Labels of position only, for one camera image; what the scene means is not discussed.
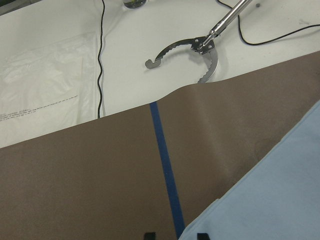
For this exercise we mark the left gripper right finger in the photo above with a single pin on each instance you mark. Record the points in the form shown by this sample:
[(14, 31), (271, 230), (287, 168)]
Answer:
[(202, 236)]

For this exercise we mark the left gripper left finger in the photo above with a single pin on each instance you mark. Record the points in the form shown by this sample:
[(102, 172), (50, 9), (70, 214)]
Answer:
[(150, 236)]

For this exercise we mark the light blue t-shirt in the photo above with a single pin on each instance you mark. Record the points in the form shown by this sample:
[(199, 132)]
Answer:
[(278, 199)]

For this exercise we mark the clear plastic bag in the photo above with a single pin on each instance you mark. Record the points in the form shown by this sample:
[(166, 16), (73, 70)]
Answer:
[(57, 80)]

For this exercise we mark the metal reacher grabber tool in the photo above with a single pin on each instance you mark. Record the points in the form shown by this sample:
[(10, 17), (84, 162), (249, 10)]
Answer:
[(203, 45)]

